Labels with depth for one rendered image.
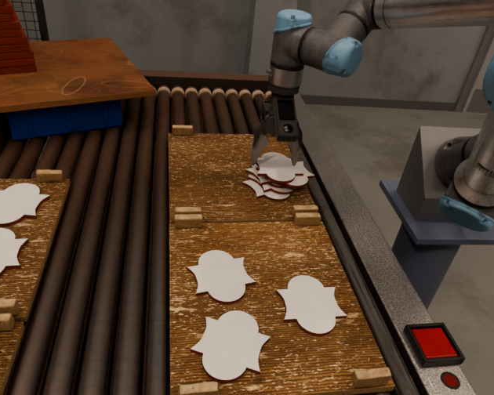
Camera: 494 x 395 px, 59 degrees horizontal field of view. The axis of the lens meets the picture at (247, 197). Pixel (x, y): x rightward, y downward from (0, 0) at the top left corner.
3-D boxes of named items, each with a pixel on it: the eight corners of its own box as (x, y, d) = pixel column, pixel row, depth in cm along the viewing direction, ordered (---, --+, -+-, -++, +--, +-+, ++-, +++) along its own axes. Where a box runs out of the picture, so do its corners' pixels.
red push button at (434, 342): (438, 331, 81) (441, 327, 80) (455, 360, 76) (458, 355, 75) (408, 333, 80) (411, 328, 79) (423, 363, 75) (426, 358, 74)
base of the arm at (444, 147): (485, 139, 116) (513, 128, 107) (489, 195, 114) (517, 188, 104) (433, 136, 114) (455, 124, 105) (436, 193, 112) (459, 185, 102)
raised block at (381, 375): (383, 375, 70) (389, 365, 68) (388, 385, 68) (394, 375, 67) (349, 378, 69) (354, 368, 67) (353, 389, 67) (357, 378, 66)
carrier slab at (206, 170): (282, 139, 135) (283, 134, 134) (320, 223, 103) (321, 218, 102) (168, 137, 129) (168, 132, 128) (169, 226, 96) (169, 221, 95)
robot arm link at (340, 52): (373, 19, 83) (325, 6, 89) (341, 60, 81) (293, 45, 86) (375, 49, 90) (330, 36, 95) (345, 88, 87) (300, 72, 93)
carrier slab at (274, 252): (321, 226, 102) (322, 220, 101) (393, 391, 69) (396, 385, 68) (168, 228, 96) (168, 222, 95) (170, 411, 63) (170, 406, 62)
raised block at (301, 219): (317, 220, 101) (320, 211, 99) (320, 226, 99) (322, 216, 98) (292, 221, 100) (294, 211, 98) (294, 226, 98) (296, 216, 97)
